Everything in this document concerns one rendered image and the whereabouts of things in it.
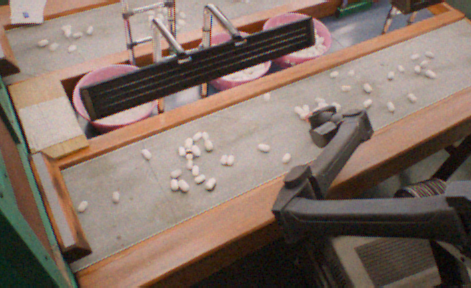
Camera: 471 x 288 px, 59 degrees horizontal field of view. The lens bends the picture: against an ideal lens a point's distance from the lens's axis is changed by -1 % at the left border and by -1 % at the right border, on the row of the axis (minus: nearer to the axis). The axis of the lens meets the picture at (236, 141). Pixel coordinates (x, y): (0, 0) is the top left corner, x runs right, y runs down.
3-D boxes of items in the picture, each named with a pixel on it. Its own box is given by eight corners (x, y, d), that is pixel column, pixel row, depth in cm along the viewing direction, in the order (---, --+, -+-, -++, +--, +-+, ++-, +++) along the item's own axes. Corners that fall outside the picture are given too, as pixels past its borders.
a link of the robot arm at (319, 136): (374, 136, 114) (363, 108, 112) (343, 156, 110) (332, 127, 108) (346, 135, 125) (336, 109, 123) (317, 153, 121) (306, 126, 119)
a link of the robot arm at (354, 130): (319, 225, 84) (299, 179, 81) (295, 226, 88) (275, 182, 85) (379, 135, 115) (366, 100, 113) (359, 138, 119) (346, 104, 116)
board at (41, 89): (90, 147, 120) (89, 144, 119) (37, 166, 114) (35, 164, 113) (56, 74, 136) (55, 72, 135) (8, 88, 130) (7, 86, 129)
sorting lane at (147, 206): (518, 65, 169) (521, 61, 168) (75, 275, 102) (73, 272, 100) (462, 23, 184) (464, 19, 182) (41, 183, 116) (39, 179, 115)
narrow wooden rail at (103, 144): (454, 34, 189) (467, 14, 180) (47, 194, 122) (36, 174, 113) (445, 27, 192) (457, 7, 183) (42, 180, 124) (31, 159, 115)
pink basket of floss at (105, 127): (172, 96, 147) (171, 76, 139) (139, 153, 131) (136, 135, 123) (103, 76, 150) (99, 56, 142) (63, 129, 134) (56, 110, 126)
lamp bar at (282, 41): (315, 46, 114) (322, 24, 108) (91, 123, 91) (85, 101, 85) (298, 29, 118) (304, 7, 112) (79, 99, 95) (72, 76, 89)
